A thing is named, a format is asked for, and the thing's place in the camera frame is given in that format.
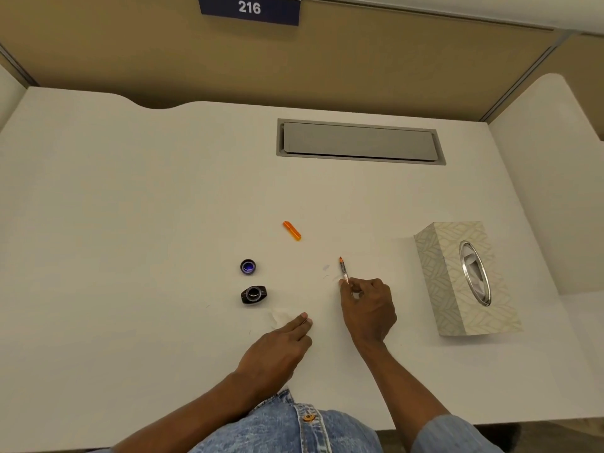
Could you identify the person's right hand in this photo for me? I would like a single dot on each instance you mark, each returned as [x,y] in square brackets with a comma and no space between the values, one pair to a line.
[370,313]

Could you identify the person's left hand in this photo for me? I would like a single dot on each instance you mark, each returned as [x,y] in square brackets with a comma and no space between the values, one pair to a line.
[271,356]

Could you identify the person's left middle finger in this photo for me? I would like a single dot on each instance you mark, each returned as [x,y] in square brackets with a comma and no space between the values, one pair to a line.
[293,321]

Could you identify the person's right thumb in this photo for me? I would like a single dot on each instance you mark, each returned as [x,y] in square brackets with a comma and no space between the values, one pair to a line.
[346,292]

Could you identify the person's left thumb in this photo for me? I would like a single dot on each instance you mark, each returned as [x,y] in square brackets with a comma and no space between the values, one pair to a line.
[305,344]

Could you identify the white tissue sheet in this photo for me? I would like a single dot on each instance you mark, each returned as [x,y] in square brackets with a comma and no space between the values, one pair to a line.
[283,317]

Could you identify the orange fountain pen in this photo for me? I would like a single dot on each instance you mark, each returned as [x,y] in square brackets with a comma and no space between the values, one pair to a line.
[344,271]

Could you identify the person's right forearm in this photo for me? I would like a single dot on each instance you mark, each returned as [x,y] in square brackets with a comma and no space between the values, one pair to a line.
[401,391]

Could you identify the person's left forearm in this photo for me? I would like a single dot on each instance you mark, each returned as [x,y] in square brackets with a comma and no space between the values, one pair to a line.
[198,415]

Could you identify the black ink bottle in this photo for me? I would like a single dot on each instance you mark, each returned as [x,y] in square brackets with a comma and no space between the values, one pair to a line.
[254,295]

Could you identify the black ink bottle cap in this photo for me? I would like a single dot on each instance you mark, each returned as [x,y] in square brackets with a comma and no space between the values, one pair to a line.
[248,266]

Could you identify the orange clothing button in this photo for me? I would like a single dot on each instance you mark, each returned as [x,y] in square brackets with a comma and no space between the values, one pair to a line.
[309,417]

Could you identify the orange pen cap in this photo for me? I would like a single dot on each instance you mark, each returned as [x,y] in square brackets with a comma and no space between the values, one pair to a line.
[292,231]

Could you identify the blue denim clothing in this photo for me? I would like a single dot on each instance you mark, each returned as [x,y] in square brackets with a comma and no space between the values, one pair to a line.
[292,434]

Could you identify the patterned beige tissue box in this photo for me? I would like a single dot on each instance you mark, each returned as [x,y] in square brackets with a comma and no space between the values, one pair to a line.
[448,297]

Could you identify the grey-blue shirt sleeve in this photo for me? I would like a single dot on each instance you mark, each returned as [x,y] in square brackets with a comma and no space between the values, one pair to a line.
[453,436]

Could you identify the beige desk partition panel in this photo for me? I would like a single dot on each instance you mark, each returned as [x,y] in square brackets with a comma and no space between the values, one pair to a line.
[306,65]

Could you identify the blue number sign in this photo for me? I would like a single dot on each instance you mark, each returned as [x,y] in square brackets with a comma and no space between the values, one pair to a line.
[249,9]

